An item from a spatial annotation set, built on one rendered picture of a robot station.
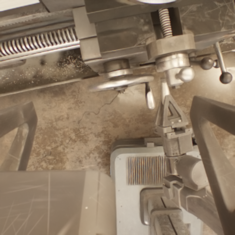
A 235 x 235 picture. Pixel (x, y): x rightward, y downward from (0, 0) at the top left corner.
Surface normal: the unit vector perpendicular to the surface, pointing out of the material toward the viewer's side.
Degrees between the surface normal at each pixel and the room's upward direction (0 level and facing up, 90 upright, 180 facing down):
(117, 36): 0
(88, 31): 0
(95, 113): 0
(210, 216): 71
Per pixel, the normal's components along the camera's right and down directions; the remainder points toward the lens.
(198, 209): -0.89, 0.22
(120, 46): 0.01, 0.11
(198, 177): 0.32, 0.04
